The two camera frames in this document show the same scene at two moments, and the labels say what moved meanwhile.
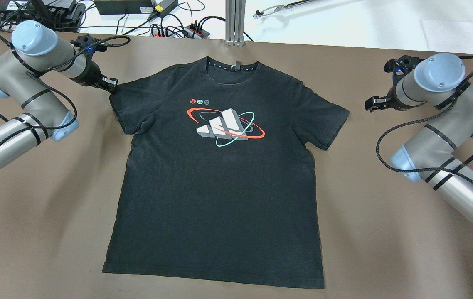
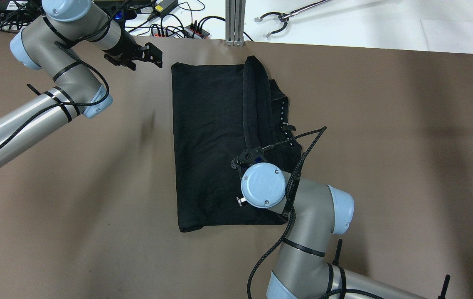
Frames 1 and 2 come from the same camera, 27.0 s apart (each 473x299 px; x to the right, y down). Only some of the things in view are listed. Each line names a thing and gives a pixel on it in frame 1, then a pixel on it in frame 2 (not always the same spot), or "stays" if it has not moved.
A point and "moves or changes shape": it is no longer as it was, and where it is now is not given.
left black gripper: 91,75 → 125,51
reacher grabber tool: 259,13 → 285,17
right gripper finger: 373,100 → 241,201
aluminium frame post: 235,15 stays
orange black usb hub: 189,31 stays
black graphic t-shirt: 213,183 moves or changes shape
